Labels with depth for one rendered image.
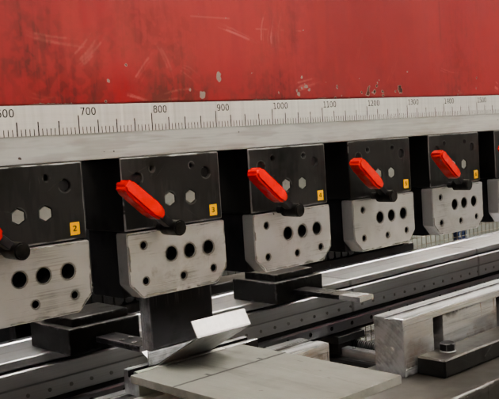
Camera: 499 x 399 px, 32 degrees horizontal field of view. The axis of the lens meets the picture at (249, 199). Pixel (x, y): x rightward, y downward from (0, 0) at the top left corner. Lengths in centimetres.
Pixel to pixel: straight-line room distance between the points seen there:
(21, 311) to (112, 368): 43
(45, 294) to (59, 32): 28
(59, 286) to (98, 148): 16
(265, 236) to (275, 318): 44
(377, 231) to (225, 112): 34
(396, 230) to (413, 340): 19
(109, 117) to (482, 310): 85
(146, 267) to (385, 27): 57
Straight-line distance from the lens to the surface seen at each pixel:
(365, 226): 129
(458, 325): 154
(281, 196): 110
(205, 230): 107
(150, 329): 107
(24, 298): 93
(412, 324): 142
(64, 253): 95
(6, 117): 92
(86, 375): 132
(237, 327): 105
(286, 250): 116
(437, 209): 143
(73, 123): 96
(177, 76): 105
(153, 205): 97
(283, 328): 157
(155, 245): 102
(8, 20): 94
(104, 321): 127
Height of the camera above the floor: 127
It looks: 4 degrees down
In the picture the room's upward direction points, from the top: 4 degrees counter-clockwise
